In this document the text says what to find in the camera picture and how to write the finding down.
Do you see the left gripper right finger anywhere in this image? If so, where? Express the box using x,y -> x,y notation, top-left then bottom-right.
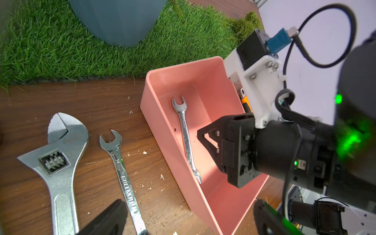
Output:
254,199 -> 303,235

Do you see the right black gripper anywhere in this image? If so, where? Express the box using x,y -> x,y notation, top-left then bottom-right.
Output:
197,114 -> 316,188

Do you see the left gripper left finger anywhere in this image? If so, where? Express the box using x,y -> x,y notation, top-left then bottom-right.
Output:
77,199 -> 128,235

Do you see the small silver wrench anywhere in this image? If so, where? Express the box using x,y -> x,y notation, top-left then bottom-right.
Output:
99,129 -> 149,235

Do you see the pink plastic storage box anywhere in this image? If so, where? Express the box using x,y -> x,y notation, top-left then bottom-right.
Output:
140,56 -> 268,235

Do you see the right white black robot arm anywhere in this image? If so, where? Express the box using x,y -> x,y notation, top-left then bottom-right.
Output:
197,34 -> 376,213

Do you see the orange black adjustable wrench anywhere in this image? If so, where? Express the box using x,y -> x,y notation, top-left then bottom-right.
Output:
239,88 -> 253,113

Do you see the silver pliers wrench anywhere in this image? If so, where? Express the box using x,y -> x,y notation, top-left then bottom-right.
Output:
18,113 -> 89,235

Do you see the silver wrench in box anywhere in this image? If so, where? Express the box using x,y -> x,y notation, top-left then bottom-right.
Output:
172,95 -> 202,185

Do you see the green artificial grass mat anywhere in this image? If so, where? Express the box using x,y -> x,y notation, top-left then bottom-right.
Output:
1,1 -> 263,90

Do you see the potted plant in grey pot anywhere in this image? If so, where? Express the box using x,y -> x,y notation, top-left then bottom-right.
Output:
69,0 -> 166,47

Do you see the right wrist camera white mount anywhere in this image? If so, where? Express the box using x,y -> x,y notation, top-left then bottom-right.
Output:
223,27 -> 299,129

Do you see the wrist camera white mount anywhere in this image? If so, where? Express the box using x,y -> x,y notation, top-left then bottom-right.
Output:
223,27 -> 299,129
288,186 -> 376,235

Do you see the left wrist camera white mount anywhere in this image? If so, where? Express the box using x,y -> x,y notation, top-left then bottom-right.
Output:
288,186 -> 376,235

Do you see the black camera cable loop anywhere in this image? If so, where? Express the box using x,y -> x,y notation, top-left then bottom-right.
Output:
274,3 -> 357,124

